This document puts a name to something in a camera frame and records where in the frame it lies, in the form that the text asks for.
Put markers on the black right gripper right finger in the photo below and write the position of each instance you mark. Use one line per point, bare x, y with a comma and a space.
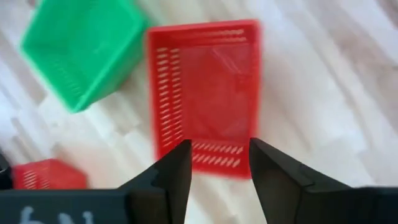
273, 186

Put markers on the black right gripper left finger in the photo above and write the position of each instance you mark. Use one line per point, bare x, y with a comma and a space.
168, 186

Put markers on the red plastic slotted basket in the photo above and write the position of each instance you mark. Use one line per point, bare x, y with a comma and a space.
214, 93
49, 175

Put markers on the green plastic slotted basket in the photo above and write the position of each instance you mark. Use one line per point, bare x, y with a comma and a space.
77, 46
126, 62

